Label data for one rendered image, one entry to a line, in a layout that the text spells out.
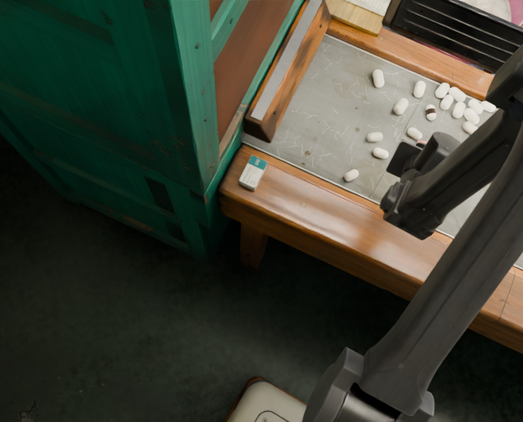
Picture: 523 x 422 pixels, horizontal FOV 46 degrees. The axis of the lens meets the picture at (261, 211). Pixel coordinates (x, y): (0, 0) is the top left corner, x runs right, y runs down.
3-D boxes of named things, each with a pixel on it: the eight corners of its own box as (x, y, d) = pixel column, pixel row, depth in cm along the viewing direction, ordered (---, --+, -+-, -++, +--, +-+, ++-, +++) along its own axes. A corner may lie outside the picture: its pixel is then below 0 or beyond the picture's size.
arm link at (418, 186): (516, 72, 55) (625, 130, 55) (535, 26, 57) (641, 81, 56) (367, 218, 95) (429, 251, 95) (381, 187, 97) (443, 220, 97)
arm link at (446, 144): (376, 213, 93) (428, 240, 93) (417, 153, 86) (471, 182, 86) (387, 177, 103) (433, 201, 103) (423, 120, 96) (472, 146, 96)
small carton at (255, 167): (254, 191, 120) (254, 188, 118) (238, 183, 120) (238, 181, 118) (267, 165, 121) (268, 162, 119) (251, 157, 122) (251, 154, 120)
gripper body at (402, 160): (402, 136, 106) (397, 154, 100) (457, 161, 105) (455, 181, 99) (386, 167, 110) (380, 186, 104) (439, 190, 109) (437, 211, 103)
